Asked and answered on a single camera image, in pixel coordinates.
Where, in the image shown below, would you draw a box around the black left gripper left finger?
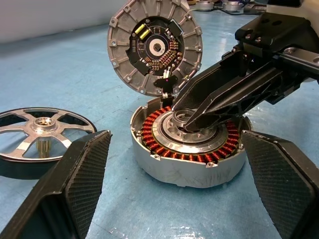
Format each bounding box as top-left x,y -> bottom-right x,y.
0,129 -> 113,239

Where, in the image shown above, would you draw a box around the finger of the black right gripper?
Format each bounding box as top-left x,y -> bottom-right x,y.
171,50 -> 250,112
183,62 -> 303,132

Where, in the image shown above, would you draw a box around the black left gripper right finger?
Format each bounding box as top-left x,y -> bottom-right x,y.
241,129 -> 319,239

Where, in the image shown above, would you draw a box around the silver spoked rotor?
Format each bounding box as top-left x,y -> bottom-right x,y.
0,107 -> 97,179

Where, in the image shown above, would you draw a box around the silver motor housing copper windings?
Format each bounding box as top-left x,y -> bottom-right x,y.
130,96 -> 251,189

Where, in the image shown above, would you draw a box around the silver motor lid circuit board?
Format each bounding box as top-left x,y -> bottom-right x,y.
107,0 -> 203,99

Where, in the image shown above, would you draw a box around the silver motor unit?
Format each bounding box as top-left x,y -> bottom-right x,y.
196,0 -> 215,11
222,0 -> 241,11

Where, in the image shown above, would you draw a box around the blue table cover sheet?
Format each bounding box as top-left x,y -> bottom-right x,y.
0,11 -> 319,239

